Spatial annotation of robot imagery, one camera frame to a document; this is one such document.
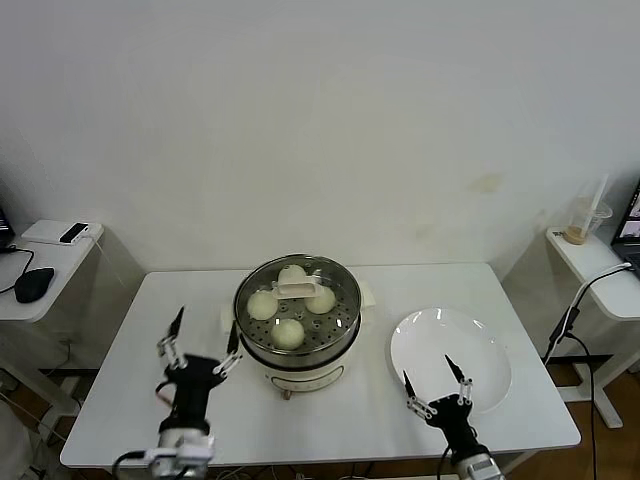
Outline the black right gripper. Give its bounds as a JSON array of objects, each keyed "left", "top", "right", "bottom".
[{"left": 401, "top": 353, "right": 481, "bottom": 451}]

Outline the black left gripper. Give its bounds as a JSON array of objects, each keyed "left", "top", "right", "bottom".
[{"left": 156, "top": 305, "right": 245, "bottom": 431}]

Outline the white steamed baozi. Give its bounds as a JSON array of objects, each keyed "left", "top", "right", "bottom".
[
  {"left": 247, "top": 291, "right": 280, "bottom": 322},
  {"left": 278, "top": 264, "right": 309, "bottom": 287},
  {"left": 305, "top": 289, "right": 336, "bottom": 315},
  {"left": 271, "top": 317, "right": 307, "bottom": 351}
]

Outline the round glass lid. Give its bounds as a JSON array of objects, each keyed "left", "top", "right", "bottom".
[{"left": 233, "top": 253, "right": 362, "bottom": 352}]

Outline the stainless steel steamer basket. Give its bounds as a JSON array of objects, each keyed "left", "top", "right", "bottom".
[{"left": 232, "top": 254, "right": 363, "bottom": 369}]

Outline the white round plate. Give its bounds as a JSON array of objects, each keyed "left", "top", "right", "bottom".
[{"left": 390, "top": 306, "right": 515, "bottom": 417}]

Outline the cream electric cooker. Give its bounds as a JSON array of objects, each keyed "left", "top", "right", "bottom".
[{"left": 218, "top": 280, "right": 378, "bottom": 402}]

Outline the white side table with mouse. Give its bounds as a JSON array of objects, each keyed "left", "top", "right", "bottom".
[{"left": 0, "top": 217, "right": 109, "bottom": 416}]

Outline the black and white smartphone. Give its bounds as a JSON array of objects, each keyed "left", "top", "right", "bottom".
[{"left": 60, "top": 223, "right": 91, "bottom": 246}]

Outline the black computer mouse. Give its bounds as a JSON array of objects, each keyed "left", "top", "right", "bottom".
[{"left": 13, "top": 267, "right": 56, "bottom": 304}]

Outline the white flat box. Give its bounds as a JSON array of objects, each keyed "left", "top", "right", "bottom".
[{"left": 21, "top": 219, "right": 95, "bottom": 246}]

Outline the white side table with cup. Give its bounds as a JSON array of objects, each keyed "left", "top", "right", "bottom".
[{"left": 544, "top": 225, "right": 640, "bottom": 429}]

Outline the clear plastic drink cup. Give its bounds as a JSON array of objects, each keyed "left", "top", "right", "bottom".
[{"left": 565, "top": 197, "right": 615, "bottom": 246}]

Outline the black laptop with text screen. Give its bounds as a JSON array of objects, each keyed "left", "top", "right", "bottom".
[{"left": 0, "top": 199, "right": 17, "bottom": 254}]

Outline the black laptop with picture screen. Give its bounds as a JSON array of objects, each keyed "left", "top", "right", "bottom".
[{"left": 611, "top": 180, "right": 640, "bottom": 276}]

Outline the white drinking straw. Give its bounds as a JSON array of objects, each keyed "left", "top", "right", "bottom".
[{"left": 591, "top": 173, "right": 612, "bottom": 221}]

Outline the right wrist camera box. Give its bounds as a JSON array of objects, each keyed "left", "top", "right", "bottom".
[{"left": 465, "top": 457, "right": 507, "bottom": 480}]

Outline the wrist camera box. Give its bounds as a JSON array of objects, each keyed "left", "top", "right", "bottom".
[
  {"left": 465, "top": 457, "right": 507, "bottom": 480},
  {"left": 143, "top": 433, "right": 218, "bottom": 467}
]

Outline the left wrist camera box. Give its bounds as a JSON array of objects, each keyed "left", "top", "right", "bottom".
[{"left": 143, "top": 433, "right": 218, "bottom": 467}]

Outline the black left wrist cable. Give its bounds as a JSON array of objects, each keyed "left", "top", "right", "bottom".
[{"left": 110, "top": 448, "right": 154, "bottom": 480}]

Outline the white and black adapter cable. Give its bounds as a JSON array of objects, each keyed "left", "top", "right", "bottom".
[{"left": 542, "top": 261, "right": 634, "bottom": 366}]

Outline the black floor cable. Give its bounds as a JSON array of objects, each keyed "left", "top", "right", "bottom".
[{"left": 562, "top": 332, "right": 602, "bottom": 480}]

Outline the thin black desk cable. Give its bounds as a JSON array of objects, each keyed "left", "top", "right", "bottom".
[{"left": 0, "top": 243, "right": 37, "bottom": 296}]

